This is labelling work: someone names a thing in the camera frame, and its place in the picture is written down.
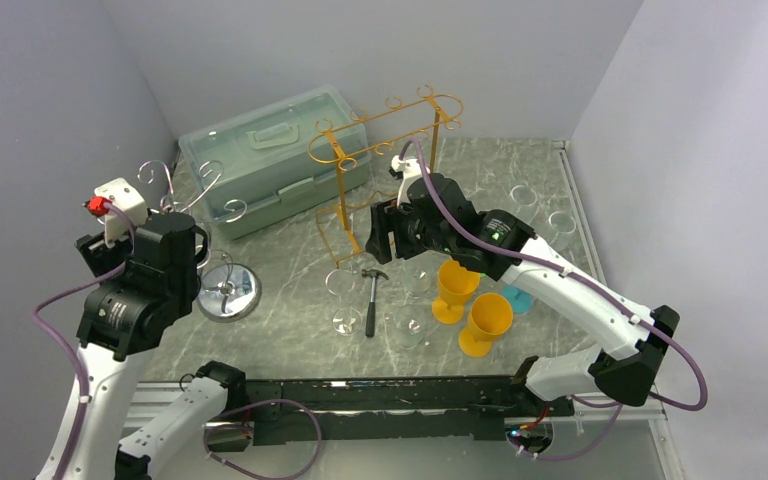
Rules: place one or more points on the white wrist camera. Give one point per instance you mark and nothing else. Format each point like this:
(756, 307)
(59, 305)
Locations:
(120, 208)
(406, 171)

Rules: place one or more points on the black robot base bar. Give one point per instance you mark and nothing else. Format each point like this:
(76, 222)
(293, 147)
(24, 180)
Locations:
(483, 407)

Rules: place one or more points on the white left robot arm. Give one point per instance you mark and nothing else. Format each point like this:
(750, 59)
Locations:
(118, 334)

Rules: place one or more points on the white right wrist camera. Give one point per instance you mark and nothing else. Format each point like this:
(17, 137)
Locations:
(406, 171)

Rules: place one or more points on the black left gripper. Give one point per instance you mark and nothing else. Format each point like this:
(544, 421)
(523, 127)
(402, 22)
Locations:
(101, 257)

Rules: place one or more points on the black handled hammer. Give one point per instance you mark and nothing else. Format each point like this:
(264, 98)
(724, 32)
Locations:
(375, 276)

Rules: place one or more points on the clear plastic storage box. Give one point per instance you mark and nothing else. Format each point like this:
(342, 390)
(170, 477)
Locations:
(266, 165)

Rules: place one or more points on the orange wine glass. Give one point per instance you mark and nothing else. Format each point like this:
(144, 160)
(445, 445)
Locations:
(455, 287)
(489, 318)

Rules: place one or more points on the blue wine glass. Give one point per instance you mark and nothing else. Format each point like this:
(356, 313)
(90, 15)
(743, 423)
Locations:
(520, 301)

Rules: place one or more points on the clear glass chrome rack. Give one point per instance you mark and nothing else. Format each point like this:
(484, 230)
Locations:
(416, 279)
(342, 286)

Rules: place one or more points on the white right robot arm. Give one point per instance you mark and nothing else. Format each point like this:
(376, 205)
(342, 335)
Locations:
(630, 338)

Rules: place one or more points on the gold wire glass rack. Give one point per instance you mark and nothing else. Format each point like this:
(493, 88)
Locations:
(427, 114)

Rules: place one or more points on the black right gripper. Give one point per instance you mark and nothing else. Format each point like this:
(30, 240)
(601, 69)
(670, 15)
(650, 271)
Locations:
(382, 222)

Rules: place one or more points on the clear wine glass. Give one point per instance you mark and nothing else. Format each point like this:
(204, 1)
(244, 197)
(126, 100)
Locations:
(526, 201)
(562, 230)

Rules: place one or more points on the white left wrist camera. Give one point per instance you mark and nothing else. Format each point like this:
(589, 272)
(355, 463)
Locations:
(120, 208)

